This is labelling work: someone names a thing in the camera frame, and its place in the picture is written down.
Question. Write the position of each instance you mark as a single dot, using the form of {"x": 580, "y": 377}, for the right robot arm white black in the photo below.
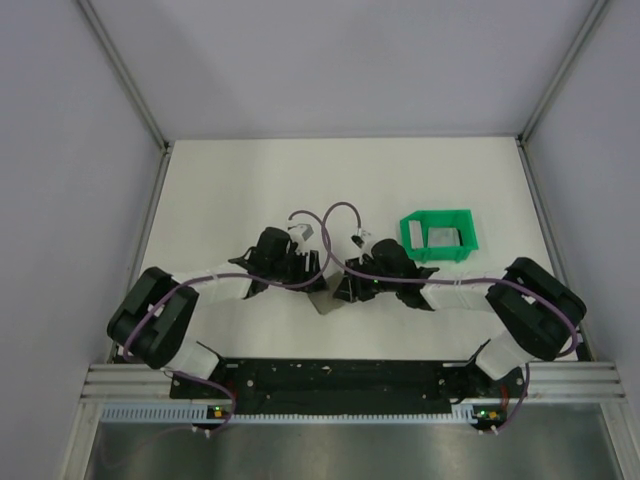
{"x": 539, "y": 314}

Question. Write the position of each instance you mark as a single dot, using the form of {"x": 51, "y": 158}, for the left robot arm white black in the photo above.
{"x": 152, "y": 321}

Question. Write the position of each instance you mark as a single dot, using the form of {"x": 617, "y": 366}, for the grey card holder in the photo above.
{"x": 324, "y": 301}

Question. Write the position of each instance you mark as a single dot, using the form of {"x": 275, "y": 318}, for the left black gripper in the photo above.
{"x": 300, "y": 257}

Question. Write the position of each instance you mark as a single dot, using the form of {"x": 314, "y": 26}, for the right aluminium frame post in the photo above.
{"x": 595, "y": 16}

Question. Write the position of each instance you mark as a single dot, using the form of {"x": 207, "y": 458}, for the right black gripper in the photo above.
{"x": 353, "y": 289}

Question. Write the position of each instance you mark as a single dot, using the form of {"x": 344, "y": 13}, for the white slotted cable duct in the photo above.
{"x": 467, "y": 412}

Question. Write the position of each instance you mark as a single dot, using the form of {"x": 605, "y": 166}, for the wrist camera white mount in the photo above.
{"x": 363, "y": 239}
{"x": 300, "y": 233}

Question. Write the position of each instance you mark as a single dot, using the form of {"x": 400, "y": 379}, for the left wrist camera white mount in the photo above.
{"x": 300, "y": 233}

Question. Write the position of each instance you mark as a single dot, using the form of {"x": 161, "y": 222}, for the aluminium frame post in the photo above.
{"x": 595, "y": 16}
{"x": 121, "y": 72}

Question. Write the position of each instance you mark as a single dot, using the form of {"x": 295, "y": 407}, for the left aluminium frame post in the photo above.
{"x": 121, "y": 72}

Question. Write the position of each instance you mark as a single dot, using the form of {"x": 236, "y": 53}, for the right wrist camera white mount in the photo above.
{"x": 363, "y": 239}

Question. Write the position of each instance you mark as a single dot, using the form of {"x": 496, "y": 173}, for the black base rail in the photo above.
{"x": 323, "y": 386}

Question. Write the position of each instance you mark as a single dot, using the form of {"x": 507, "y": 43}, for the silver VIP card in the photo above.
{"x": 443, "y": 237}

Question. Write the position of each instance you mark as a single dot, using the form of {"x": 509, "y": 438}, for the stack of white cards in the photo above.
{"x": 416, "y": 235}

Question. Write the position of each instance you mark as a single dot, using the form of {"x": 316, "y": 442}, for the green plastic bin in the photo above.
{"x": 461, "y": 219}

